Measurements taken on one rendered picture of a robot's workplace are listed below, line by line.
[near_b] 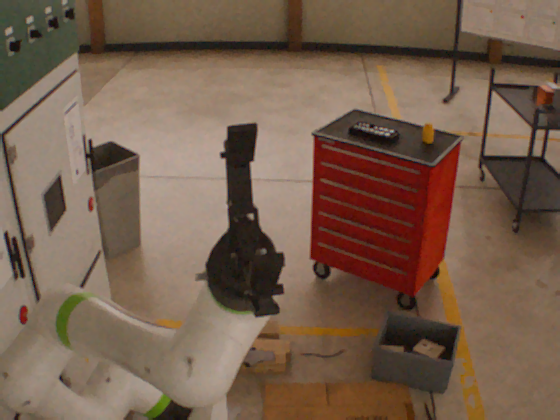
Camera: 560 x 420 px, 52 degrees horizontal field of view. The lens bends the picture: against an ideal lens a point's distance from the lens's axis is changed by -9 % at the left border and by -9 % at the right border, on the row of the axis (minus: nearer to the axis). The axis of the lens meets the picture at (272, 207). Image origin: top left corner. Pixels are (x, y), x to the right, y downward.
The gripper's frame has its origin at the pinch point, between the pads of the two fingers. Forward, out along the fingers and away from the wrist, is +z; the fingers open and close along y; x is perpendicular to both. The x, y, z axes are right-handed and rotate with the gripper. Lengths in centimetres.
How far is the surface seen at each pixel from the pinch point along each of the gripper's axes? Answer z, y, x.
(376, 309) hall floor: -281, 47, 95
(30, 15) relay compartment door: -84, 107, -45
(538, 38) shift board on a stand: -392, 314, 383
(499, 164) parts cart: -349, 156, 248
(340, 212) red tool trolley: -254, 98, 80
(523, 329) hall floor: -259, 13, 172
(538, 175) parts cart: -335, 136, 272
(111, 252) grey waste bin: -322, 119, -52
